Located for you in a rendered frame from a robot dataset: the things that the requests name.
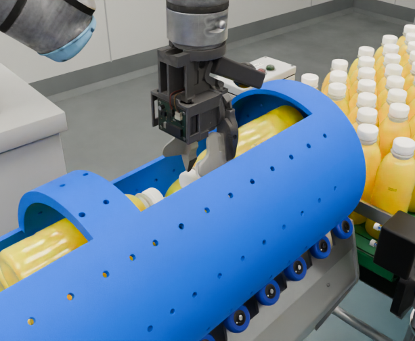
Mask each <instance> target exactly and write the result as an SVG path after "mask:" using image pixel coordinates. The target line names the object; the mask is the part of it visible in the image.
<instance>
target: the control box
mask: <svg viewBox="0 0 415 341"><path fill-rule="evenodd" d="M250 63H251V64H252V65H253V66H254V67H255V65H259V66H257V67H255V68H256V69H257V70H258V69H259V68H264V69H265V71H266V73H265V79H264V81H263V83H266V82H268V81H274V80H280V79H286V80H292V81H294V78H295V72H296V66H293V65H291V64H287V63H285V62H281V61H279V60H275V59H272V58H269V57H266V56H265V57H262V58H260V59H258V60H255V61H253V62H250ZM259 63H260V64H259ZM268 64H273V65H274V66H275V69H274V70H267V69H266V65H268ZM214 78H216V79H218V80H220V81H223V82H224V87H226V88H228V93H229V95H230V97H231V98H232V99H233V98H235V96H237V95H239V94H241V93H243V92H245V91H248V90H249V89H252V88H254V87H249V88H245V89H243V88H240V87H238V86H236V85H235V84H234V83H233V81H232V80H230V79H227V78H223V77H221V76H216V77H214Z"/></svg>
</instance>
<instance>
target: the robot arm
mask: <svg viewBox="0 0 415 341"><path fill-rule="evenodd" d="M228 9H229V0H166V17H167V38H168V40H169V46H167V47H163V48H161V49H157V57H158V88H157V89H154V90H151V91H150V99H151V112H152V126H153V127H155V126H157V125H158V128H159V129H160V130H161V131H164V132H166V133H168V134H170V135H172V136H173V137H174V138H172V140H170V142H168V143H167V144H166V145H165V146H164V147H163V149H162V154H163V156H164V157H169V156H178V155H181V156H182V159H183V164H184V166H185V170H186V171H187V172H190V171H191V169H192V167H193V166H194V164H195V162H196V161H197V155H196V150H197V149H198V142H199V141H201V140H203V139H205V138H206V155H205V157H204V158H203V159H202V160H201V162H200V164H199V165H198V174H199V176H200V177H203V176H205V175H206V174H208V173H210V172H211V171H213V170H215V169H216V168H219V167H220V166H222V165H224V164H225V163H227V162H229V161H230V160H233V159H234V157H235V156H236V149H237V145H238V136H239V133H238V124H237V121H236V117H235V109H233V108H232V98H231V97H230V95H229V93H228V88H226V87H224V82H223V81H220V80H218V79H216V78H213V77H211V76H209V74H210V73H211V74H215V75H217V76H221V77H223V78H227V79H230V80H232V81H233V83H234V84H235V85H236V86H238V87H240V88H243V89H245V88H249V87H254V88H256V89H260V88H261V87H262V85H263V81H264V79H265V73H264V72H261V71H260V70H257V69H256V68H255V67H254V66H253V65H252V64H251V63H248V62H241V63H239V62H236V61H234V60H231V59H229V58H226V57H224V55H225V53H226V39H227V30H228ZM95 10H96V5H95V0H0V31H1V32H3V33H4V34H6V35H8V36H9V37H11V38H13V39H15V40H17V41H19V42H20V43H22V44H24V45H25V46H27V47H29V48H31V49H33V50H35V51H36V52H37V53H38V54H39V55H43V56H45V57H47V58H49V59H51V60H53V61H55V62H66V61H68V60H70V59H72V58H73V57H74V56H75V55H76V54H78V53H79V52H80V51H81V50H82V49H83V48H84V46H86V44H87V43H88V41H89V40H90V38H91V37H92V35H93V34H92V33H93V32H94V30H95V27H96V24H97V22H96V19H95V18H94V16H93V13H94V11H95ZM155 100H158V116H157V117H156V118H155V109H154V101H155ZM215 127H217V132H214V131H213V130H215ZM210 131H213V132H210ZM209 132H210V133H209Z"/></svg>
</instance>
